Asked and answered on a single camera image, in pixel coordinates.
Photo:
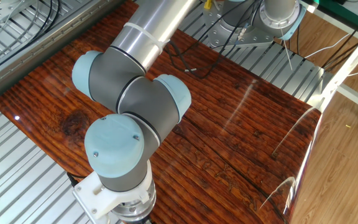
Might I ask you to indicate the yellow plastic clip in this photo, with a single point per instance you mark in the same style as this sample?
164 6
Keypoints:
208 4

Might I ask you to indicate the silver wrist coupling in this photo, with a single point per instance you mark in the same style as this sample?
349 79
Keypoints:
135 208

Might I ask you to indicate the green board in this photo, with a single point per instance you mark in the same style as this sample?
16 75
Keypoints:
328 4

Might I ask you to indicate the glossy wood-print table mat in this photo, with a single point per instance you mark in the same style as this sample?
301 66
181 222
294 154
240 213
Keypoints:
228 140

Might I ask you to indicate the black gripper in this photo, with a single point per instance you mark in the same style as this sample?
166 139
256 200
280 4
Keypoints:
143 222

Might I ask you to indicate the white table bar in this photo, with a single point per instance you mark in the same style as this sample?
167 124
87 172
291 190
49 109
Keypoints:
304 6

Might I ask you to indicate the silver robot mounting plate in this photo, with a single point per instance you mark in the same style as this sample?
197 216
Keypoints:
256 39

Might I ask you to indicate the aluminium frame post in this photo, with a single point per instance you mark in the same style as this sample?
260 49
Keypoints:
353 56

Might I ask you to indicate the white wrist mount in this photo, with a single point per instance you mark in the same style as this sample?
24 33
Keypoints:
95 196

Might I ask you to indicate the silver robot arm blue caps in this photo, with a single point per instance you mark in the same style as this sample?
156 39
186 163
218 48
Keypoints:
129 93

